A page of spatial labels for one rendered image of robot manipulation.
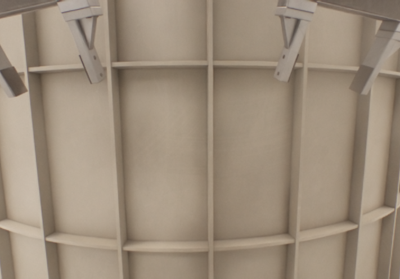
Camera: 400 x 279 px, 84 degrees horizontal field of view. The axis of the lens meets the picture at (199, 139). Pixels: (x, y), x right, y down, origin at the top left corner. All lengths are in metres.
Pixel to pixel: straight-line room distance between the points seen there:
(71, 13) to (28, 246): 0.61
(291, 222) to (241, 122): 0.26
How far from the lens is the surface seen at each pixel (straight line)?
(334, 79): 0.61
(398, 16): 0.41
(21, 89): 0.45
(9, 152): 0.74
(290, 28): 0.35
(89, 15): 0.34
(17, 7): 0.37
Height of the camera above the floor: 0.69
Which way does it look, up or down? 7 degrees down
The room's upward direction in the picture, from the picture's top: 1 degrees counter-clockwise
